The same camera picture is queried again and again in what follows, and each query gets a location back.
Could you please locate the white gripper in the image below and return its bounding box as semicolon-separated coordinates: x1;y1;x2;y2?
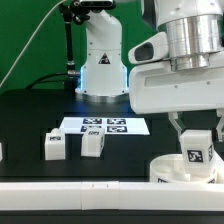
129;59;224;135

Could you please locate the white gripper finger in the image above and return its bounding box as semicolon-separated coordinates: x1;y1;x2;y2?
214;109;224;140

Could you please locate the white round stool seat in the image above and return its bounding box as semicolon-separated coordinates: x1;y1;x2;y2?
149;154;217;184

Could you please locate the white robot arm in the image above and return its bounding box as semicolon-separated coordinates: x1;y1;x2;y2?
78;0;224;140

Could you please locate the white fiducial marker sheet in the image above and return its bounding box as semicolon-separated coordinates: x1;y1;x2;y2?
59;117;150;135

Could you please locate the white block at left edge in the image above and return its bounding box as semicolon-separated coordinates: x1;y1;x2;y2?
0;143;3;162

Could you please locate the white right barrier rail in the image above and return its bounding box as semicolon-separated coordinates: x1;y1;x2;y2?
214;152;224;184

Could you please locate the white barrier rail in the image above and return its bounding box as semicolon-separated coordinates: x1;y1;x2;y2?
214;152;224;184
0;182;224;211

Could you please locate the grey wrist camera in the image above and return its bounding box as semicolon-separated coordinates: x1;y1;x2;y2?
128;32;169;64

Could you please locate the white front barrier rail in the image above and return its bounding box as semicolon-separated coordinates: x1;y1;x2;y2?
0;182;224;211

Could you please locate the black cable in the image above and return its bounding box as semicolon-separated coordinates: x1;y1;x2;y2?
25;72;81;90

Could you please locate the black overhead camera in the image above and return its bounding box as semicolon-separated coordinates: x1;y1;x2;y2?
77;0;116;10

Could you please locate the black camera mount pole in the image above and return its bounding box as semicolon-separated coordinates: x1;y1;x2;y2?
59;3;80;78

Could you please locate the white cable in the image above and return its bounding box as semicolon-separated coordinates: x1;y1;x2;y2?
0;0;68;88

